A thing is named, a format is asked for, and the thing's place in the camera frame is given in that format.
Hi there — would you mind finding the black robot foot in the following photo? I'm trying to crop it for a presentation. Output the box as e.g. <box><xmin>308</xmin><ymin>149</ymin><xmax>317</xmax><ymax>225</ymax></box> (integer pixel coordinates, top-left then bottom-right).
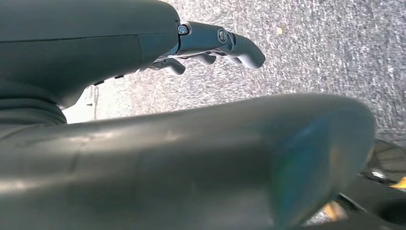
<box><xmin>304</xmin><ymin>138</ymin><xmax>406</xmax><ymax>230</ymax></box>

